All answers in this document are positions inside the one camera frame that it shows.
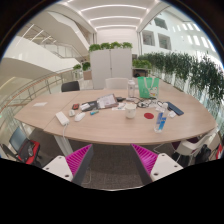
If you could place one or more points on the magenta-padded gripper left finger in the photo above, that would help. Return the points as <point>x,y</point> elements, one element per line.
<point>77,160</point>

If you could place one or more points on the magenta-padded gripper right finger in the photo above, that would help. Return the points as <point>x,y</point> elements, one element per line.
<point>148,160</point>

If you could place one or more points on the clear blue-labelled water bottle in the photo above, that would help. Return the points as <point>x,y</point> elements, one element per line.
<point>161,121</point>

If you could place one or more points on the white computer mouse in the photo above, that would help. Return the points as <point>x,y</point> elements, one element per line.
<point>79,116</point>

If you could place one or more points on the white power strip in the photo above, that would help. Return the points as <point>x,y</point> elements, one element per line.
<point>62,118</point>

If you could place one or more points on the flat round red coaster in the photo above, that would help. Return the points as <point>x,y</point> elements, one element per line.
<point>148,116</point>

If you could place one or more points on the white and maroon chair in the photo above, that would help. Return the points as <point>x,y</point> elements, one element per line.
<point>193,148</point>

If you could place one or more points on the black and red office chair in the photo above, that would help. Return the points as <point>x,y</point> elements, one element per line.
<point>28,150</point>

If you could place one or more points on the small teal marker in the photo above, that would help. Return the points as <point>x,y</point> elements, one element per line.
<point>94,112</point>

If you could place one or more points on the small white packet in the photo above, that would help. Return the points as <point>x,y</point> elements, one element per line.
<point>172,114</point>

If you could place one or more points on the white patterned mug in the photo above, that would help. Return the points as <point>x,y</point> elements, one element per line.
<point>130,111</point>

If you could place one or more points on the small red and black case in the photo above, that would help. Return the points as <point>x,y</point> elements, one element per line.
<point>75,106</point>

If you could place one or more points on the black tablet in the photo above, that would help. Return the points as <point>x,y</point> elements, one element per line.
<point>91,106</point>

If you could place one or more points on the dark blue keyboard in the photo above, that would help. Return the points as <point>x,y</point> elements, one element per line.
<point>175,108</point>

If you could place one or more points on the open booklet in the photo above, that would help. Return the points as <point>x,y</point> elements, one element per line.
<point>107,101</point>

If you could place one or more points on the white paper slip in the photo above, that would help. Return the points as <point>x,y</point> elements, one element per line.
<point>40,104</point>

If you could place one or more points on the green tote bag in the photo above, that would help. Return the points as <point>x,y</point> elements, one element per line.
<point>148,87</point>

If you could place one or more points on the clear white-lidded shaker bottle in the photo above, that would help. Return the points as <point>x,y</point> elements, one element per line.
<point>131,89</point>

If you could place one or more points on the planter box with plants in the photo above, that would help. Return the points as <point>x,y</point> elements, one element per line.
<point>86,68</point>

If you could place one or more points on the row of green hedge plants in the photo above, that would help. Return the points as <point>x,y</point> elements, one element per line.
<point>186,70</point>

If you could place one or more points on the white cabinet with plants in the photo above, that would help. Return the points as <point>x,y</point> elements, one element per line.
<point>110,66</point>

